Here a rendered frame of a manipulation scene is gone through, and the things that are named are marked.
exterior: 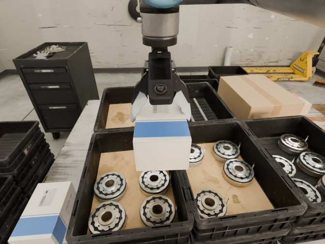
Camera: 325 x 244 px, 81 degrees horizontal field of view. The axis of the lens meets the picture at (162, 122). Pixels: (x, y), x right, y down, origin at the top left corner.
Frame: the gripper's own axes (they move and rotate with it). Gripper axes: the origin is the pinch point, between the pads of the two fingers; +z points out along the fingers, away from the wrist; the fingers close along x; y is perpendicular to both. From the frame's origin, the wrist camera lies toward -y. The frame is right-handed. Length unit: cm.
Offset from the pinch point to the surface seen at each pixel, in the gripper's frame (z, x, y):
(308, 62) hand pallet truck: 77, -267, 282
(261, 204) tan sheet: 27.8, -31.3, -6.3
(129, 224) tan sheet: 27.8, 9.5, -11.0
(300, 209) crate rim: 17.9, -34.7, -14.1
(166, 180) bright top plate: 24.9, -1.7, 1.6
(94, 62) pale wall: 86, 116, 329
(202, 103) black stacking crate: 27, -27, 58
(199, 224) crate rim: 18.3, -8.5, -16.4
